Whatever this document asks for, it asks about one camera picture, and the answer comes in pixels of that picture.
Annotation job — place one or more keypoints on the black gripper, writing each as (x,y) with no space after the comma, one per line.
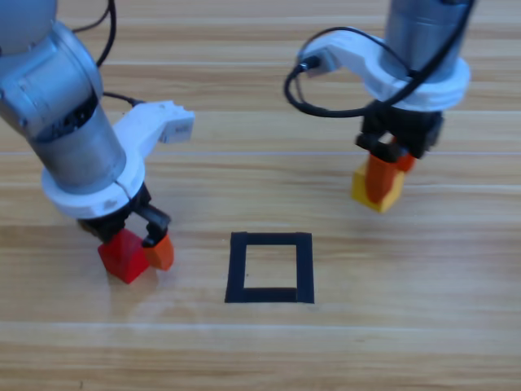
(110,226)
(419,126)

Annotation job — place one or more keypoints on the yellow wooden cube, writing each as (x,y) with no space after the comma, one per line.
(395,194)

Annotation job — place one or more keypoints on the red wooden cube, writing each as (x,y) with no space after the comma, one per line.
(122,260)

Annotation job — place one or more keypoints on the black tape square outline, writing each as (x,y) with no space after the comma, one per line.
(238,269)

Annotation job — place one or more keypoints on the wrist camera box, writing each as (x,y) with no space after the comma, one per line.
(325,61)
(179,128)

